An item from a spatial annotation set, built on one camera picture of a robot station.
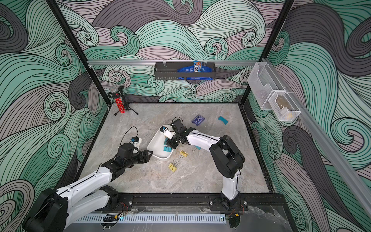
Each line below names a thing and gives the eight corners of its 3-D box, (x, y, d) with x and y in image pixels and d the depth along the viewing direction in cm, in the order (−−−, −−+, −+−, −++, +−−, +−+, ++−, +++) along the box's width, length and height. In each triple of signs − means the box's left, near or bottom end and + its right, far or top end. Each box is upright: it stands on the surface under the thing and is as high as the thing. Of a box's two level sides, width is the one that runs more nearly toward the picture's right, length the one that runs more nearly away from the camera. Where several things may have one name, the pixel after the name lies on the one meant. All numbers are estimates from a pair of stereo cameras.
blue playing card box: (191, 121, 110) (191, 120, 108) (198, 115, 114) (199, 113, 113) (197, 126, 107) (198, 124, 106) (204, 119, 112) (205, 118, 110)
